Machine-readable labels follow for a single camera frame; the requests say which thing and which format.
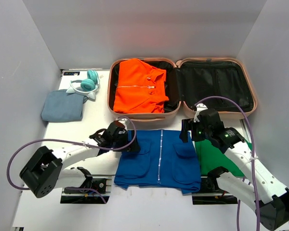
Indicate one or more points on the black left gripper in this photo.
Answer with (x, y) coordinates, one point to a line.
(135, 147)

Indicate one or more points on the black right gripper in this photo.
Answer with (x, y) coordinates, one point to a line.
(188, 125)

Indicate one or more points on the green t-shirt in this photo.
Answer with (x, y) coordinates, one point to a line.
(211, 157)

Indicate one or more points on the pink suitcase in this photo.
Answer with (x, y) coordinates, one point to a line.
(221, 83)

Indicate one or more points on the blue zip jacket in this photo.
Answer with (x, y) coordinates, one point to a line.
(164, 160)

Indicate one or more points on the orange jacket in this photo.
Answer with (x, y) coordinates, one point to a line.
(140, 89)

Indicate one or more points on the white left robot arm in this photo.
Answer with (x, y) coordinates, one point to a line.
(50, 169)

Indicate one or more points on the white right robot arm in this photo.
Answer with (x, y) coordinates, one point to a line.
(266, 195)

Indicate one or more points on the teal white cat-ear headphones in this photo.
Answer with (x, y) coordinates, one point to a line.
(87, 87)

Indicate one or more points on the grey-blue folded cloth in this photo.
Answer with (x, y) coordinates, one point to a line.
(63, 107)

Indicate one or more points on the small dark label sticker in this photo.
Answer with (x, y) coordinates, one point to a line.
(71, 73)

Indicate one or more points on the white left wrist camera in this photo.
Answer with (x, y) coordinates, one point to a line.
(125, 122)

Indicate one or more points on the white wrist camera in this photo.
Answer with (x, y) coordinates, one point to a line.
(199, 108)
(125, 122)

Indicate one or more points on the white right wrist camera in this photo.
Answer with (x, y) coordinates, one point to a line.
(199, 108)

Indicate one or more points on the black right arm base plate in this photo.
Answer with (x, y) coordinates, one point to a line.
(208, 195)

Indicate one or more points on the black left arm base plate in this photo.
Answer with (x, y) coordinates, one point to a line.
(95, 192)

